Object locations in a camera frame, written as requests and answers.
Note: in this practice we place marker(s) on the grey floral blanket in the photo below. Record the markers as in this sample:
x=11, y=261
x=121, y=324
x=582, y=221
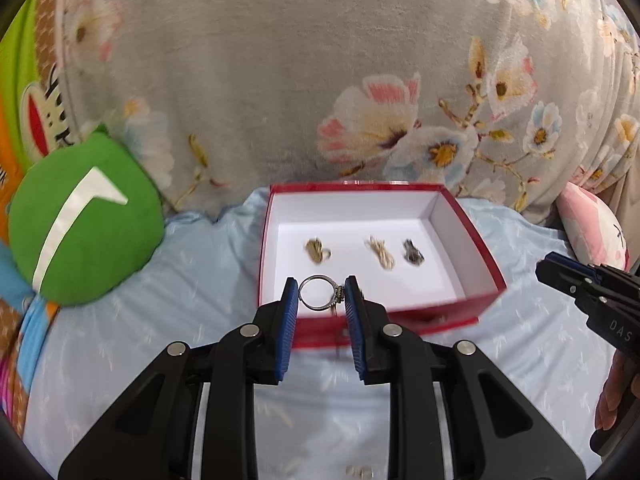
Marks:
x=506, y=100

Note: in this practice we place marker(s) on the colourful cartoon blanket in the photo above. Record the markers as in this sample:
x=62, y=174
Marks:
x=33, y=124

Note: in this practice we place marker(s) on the pink flamingo pillow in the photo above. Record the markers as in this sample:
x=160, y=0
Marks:
x=592, y=229

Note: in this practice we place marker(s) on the green plush pillow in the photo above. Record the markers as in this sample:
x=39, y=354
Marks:
x=83, y=220

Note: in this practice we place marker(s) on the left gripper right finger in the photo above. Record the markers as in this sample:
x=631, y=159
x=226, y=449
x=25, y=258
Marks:
x=366, y=320

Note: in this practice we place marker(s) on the red gift box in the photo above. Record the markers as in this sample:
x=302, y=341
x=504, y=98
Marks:
x=444, y=277

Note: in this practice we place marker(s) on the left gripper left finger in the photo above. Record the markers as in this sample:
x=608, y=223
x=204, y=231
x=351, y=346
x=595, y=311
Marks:
x=277, y=324

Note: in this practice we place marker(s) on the person right hand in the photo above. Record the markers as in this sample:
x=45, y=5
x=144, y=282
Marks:
x=612, y=393

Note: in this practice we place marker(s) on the light blue palm bedsheet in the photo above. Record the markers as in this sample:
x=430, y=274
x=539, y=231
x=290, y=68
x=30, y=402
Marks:
x=201, y=282

